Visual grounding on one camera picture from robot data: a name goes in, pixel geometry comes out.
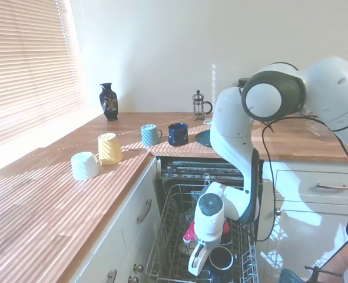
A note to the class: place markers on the blue mug with white rim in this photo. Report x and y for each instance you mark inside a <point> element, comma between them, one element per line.
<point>220,258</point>

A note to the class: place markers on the red mug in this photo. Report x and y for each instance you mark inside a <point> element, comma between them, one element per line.
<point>189,234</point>

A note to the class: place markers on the wooden window blind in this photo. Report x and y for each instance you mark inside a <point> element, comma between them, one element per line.
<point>23,65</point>

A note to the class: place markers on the dark blue printed mug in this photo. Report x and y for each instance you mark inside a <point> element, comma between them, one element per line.
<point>178,135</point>

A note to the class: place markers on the yellow mug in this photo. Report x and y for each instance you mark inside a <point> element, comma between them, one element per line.
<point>110,148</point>

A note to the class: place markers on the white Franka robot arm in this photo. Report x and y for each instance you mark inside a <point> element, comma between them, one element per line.
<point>235,123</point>

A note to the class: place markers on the dark blue painted vase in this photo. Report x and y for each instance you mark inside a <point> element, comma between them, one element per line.
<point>109,101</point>

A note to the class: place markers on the glass french press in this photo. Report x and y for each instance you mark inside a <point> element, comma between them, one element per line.
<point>200,107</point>

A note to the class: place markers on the open dishwasher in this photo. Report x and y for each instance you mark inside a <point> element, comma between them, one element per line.
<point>191,171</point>

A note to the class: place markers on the blue plate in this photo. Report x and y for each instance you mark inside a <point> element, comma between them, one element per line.
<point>203,138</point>

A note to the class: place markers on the light blue ribbed mug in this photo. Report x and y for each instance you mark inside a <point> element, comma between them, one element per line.
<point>148,135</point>

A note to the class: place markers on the round metal knob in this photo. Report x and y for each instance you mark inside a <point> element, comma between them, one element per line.
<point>133,279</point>
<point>138,268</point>

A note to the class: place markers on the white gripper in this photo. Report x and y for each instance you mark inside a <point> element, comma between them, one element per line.
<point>198,259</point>

